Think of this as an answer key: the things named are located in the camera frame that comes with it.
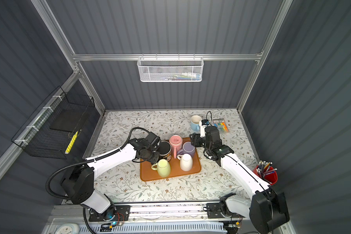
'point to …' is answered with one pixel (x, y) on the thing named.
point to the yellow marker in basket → (71, 143)
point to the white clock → (68, 228)
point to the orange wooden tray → (148, 174)
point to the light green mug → (163, 167)
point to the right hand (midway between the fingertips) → (195, 136)
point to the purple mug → (187, 148)
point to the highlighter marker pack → (221, 125)
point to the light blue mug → (195, 120)
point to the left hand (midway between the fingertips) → (155, 157)
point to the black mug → (164, 148)
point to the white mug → (186, 162)
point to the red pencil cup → (267, 173)
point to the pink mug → (176, 142)
